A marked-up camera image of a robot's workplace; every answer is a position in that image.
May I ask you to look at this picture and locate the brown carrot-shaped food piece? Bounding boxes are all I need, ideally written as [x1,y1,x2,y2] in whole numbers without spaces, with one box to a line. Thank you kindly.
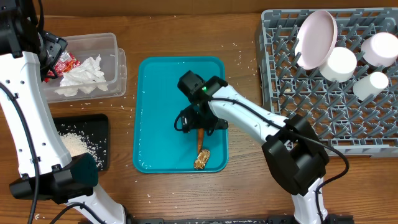
[197,129,205,154]

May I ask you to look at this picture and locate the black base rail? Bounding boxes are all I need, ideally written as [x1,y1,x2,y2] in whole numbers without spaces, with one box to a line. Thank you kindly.
[136,215,354,224]

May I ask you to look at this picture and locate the red snack wrapper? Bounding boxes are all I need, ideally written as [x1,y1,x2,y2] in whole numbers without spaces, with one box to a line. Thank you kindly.
[44,50,81,83]

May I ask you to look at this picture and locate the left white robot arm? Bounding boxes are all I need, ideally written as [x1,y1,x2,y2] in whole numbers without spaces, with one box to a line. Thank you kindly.
[1,0,133,223]

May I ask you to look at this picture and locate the clear plastic bin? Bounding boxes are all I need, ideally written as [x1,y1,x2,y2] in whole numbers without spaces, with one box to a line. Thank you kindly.
[42,33,127,103]

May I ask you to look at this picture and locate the white napkin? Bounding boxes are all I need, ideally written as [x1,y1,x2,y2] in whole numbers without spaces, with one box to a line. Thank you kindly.
[55,55,108,96]

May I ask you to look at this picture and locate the grey dishwasher rack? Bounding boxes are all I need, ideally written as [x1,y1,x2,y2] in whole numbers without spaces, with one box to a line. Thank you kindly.
[255,7,397,157]

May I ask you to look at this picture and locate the crumbly granola food piece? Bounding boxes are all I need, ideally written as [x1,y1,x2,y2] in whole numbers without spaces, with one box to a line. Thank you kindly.
[194,149,210,170]

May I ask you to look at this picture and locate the pile of white rice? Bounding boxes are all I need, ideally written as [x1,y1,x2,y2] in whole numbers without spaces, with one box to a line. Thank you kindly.
[56,123,109,171]

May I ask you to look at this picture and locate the small pink bowl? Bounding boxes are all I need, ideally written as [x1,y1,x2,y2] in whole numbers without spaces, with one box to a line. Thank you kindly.
[361,32,397,67]

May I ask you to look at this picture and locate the large pink plate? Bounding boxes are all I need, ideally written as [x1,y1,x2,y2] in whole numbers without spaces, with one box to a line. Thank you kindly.
[295,10,337,70]

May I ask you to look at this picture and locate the pale green bowl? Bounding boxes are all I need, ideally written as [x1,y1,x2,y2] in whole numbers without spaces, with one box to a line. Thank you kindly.
[319,47,357,83]

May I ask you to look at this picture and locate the black plastic tray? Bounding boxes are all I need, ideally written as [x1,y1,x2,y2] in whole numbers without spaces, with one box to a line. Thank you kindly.
[53,114,110,164]

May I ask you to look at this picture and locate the white plastic cup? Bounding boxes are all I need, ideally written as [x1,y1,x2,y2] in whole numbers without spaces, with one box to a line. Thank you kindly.
[353,72,389,101]

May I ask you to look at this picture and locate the teal plastic serving tray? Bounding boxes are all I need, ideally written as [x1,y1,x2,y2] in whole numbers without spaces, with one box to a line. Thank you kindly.
[132,57,225,174]

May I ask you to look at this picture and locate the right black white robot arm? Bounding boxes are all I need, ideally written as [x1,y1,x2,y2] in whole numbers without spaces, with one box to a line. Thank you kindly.
[175,72,329,223]

